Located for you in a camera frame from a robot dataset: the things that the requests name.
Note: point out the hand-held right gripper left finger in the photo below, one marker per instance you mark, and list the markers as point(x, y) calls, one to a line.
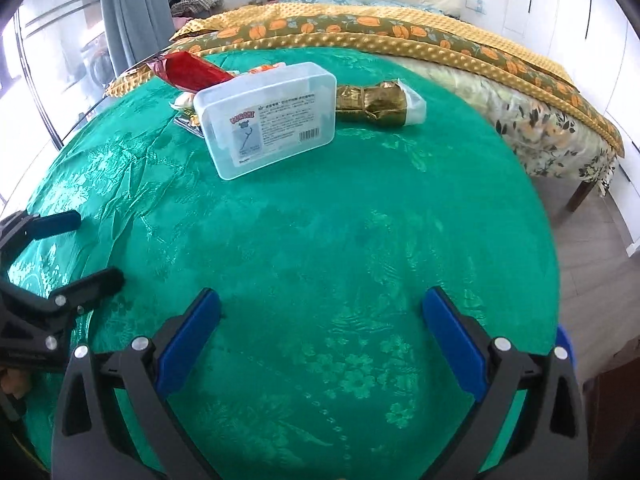
point(190, 345)

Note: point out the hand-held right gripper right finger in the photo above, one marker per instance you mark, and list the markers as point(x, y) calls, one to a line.
point(452, 347)

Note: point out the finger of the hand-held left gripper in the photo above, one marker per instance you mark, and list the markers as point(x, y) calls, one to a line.
point(55, 223)
point(92, 285)

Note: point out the clear bag of pastry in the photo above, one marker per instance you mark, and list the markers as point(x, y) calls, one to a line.
point(185, 112)

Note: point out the red foil wrapper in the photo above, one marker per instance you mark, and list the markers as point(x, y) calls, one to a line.
point(195, 72)

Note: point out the clear plastic box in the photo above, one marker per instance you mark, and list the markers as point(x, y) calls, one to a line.
point(265, 115)

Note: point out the gold foil packet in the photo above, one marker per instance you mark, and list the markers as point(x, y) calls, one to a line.
point(380, 102)

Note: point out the orange white wrapper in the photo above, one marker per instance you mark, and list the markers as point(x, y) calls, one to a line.
point(262, 68)

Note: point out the person's left hand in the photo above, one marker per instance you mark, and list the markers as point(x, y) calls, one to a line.
point(11, 382)

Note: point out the black framed glass door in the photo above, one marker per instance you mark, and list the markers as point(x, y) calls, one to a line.
point(40, 85)

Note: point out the washing machine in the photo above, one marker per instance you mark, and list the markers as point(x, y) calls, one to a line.
point(97, 62)

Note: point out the green patterned tablecloth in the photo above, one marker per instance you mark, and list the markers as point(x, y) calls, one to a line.
point(320, 240)

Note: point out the brown wooden furniture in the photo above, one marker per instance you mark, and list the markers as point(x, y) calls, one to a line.
point(617, 410)

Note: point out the wooden bed leg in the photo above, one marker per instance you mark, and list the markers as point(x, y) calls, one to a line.
point(580, 195)

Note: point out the grey blue curtain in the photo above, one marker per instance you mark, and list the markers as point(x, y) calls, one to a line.
point(135, 10)

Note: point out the floral bed sheet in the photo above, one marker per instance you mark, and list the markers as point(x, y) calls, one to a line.
point(550, 125)

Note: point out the yellow dotted blanket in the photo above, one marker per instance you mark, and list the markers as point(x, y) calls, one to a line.
point(450, 17)

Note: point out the pumpkin print quilt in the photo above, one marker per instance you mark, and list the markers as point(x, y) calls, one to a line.
point(380, 25)

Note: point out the white wardrobe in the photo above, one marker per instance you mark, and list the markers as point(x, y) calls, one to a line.
point(575, 10)

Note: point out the wall outlet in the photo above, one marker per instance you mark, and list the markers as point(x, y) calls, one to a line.
point(475, 4)

